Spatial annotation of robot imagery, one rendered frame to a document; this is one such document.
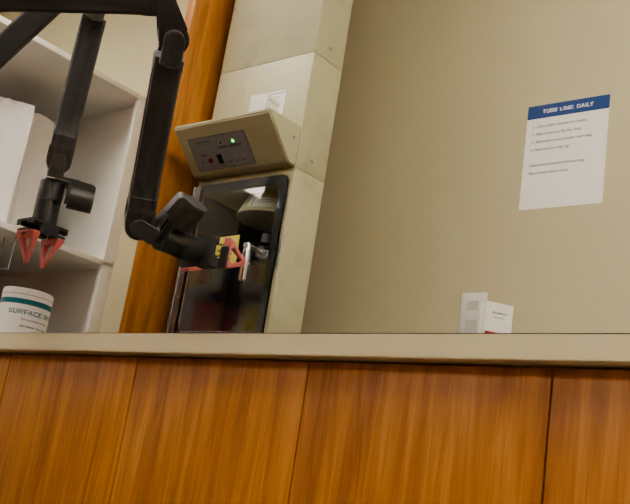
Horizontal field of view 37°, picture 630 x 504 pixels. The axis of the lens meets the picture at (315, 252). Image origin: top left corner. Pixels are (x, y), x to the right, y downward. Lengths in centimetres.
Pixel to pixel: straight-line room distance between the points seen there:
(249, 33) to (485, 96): 64
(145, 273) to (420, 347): 102
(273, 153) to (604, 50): 84
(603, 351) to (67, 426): 118
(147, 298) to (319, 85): 67
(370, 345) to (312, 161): 81
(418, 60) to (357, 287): 67
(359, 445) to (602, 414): 40
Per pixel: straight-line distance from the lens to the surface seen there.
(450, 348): 144
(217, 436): 174
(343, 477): 154
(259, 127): 218
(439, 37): 269
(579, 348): 134
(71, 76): 227
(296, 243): 217
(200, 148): 233
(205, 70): 255
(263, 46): 244
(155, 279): 235
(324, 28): 236
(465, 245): 237
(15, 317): 251
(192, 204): 190
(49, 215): 224
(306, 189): 221
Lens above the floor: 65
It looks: 15 degrees up
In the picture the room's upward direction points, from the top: 9 degrees clockwise
